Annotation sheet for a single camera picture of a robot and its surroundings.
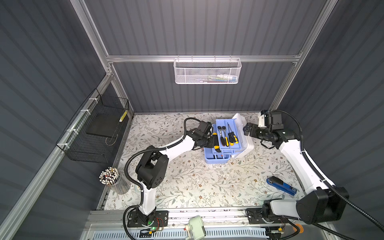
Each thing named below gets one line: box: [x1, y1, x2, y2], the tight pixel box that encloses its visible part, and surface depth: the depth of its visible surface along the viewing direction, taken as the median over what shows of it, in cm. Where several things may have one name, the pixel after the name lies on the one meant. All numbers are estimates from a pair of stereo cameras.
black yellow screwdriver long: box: [228, 124, 235, 146], surface depth 89 cm
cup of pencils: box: [99, 167, 131, 195], surface depth 71 cm
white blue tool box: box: [204, 113, 254, 164], surface depth 90 cm
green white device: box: [183, 215, 207, 240], surface depth 68 cm
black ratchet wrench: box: [217, 126, 225, 147], surface depth 89 cm
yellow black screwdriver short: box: [222, 126, 230, 147], surface depth 88 cm
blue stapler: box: [266, 176, 297, 196], surface depth 83 cm
